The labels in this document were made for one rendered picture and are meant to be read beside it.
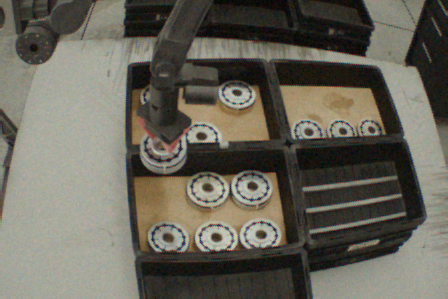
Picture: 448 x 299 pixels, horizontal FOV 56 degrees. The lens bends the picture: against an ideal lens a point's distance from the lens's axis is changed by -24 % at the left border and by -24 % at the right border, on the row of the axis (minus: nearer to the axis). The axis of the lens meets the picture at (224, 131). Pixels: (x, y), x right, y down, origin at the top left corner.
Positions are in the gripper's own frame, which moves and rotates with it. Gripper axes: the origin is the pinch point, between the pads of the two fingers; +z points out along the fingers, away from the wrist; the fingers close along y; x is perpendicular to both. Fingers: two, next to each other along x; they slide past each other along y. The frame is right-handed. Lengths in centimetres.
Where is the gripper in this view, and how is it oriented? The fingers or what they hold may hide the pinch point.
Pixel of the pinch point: (162, 142)
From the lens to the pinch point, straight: 115.0
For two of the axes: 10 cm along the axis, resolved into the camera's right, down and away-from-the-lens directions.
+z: -1.0, 6.1, 7.9
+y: -7.8, -5.4, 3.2
